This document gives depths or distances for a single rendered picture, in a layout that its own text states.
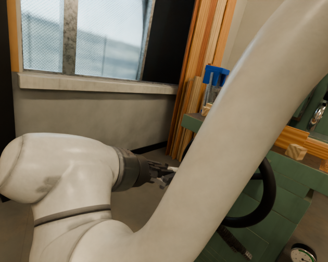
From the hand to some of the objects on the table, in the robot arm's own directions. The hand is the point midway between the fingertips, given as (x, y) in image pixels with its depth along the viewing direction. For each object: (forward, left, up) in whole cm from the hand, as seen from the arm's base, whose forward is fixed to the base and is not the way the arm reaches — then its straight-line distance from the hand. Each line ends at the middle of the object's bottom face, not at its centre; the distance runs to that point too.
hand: (174, 172), depth 56 cm
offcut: (-6, -36, +11) cm, 39 cm away
